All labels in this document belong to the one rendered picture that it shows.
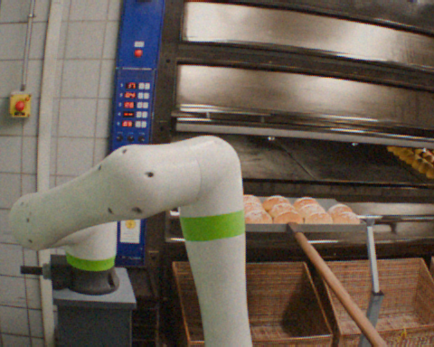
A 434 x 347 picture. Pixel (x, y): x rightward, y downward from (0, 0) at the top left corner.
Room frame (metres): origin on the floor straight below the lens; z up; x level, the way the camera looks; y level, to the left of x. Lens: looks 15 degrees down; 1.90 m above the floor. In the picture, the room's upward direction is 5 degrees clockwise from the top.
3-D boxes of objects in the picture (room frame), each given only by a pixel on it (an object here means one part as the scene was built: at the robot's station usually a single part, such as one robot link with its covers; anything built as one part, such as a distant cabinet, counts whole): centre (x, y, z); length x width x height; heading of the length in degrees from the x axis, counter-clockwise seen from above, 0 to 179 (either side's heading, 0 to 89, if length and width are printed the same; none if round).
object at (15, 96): (2.40, 0.77, 1.46); 0.10 x 0.07 x 0.10; 101
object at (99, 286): (1.47, 0.34, 1.23); 0.26 x 0.15 x 0.06; 105
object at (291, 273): (2.35, -0.17, 0.72); 0.56 x 0.49 x 0.28; 102
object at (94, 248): (1.47, 0.29, 1.36); 0.16 x 0.13 x 0.19; 137
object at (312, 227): (2.26, -0.21, 1.19); 0.55 x 0.36 x 0.03; 101
